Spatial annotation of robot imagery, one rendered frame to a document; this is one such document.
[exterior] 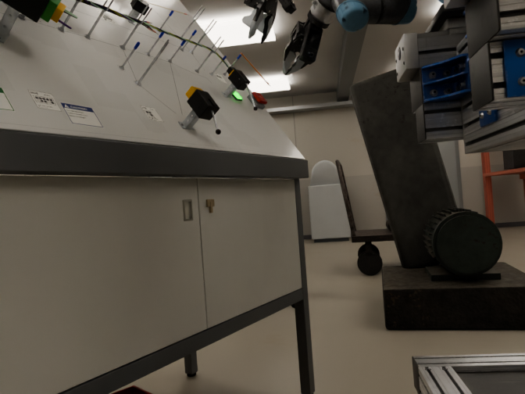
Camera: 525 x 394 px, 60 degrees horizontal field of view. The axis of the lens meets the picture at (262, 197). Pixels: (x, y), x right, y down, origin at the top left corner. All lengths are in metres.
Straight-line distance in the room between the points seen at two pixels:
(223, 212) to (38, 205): 0.55
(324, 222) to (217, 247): 6.43
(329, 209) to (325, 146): 1.41
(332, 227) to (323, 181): 0.77
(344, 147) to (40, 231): 7.81
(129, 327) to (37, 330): 0.21
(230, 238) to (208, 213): 0.12
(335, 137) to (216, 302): 7.40
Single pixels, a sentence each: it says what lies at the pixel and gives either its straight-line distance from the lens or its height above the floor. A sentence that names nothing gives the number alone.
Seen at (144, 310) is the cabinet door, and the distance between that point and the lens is 1.07.
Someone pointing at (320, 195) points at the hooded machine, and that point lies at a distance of 7.64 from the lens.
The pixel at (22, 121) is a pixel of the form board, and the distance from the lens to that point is 0.89.
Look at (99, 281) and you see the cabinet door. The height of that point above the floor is 0.59.
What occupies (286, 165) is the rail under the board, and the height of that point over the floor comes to 0.84.
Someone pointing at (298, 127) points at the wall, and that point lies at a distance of 8.57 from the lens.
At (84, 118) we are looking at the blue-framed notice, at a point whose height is 0.91.
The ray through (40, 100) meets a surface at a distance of 0.97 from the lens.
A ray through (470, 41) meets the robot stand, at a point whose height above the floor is 0.96.
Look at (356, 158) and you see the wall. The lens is 8.50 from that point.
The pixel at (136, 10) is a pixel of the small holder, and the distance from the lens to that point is 1.56.
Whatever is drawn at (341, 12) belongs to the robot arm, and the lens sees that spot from 1.28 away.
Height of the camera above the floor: 0.72
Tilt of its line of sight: 1 degrees up
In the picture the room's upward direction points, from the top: 4 degrees counter-clockwise
